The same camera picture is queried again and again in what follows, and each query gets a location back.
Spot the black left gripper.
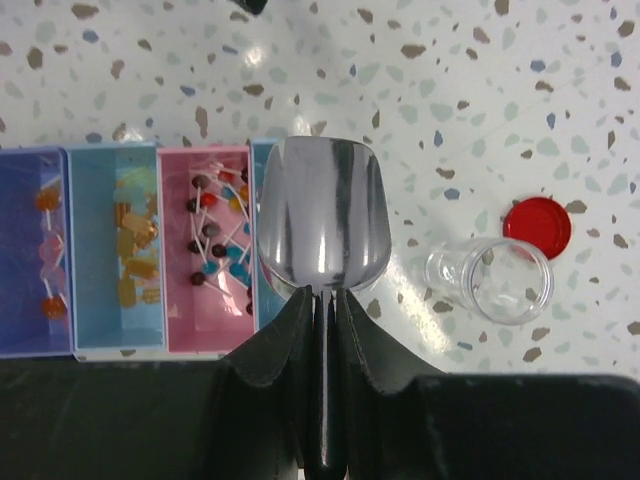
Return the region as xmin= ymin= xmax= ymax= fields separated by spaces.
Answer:
xmin=233 ymin=0 xmax=268 ymax=14

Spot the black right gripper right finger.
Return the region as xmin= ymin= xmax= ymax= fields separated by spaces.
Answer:
xmin=336 ymin=290 xmax=444 ymax=479

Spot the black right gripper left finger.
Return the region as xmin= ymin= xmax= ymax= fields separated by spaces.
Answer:
xmin=207 ymin=286 xmax=315 ymax=479

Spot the silver metal scoop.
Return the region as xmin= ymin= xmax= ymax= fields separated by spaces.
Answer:
xmin=257 ymin=136 xmax=392 ymax=479

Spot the blue end candy bin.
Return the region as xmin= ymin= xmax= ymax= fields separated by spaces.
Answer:
xmin=249 ymin=138 xmax=285 ymax=330

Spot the clear plastic jar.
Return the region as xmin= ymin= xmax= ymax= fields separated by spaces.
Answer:
xmin=424 ymin=237 xmax=554 ymax=326

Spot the pink candy bin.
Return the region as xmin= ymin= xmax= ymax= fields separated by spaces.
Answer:
xmin=158 ymin=145 xmax=257 ymax=357

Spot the red jar lid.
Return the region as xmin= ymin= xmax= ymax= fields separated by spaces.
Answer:
xmin=502 ymin=197 xmax=572 ymax=260

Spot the purple candy bin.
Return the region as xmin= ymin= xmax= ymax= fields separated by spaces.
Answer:
xmin=1 ymin=147 xmax=73 ymax=359

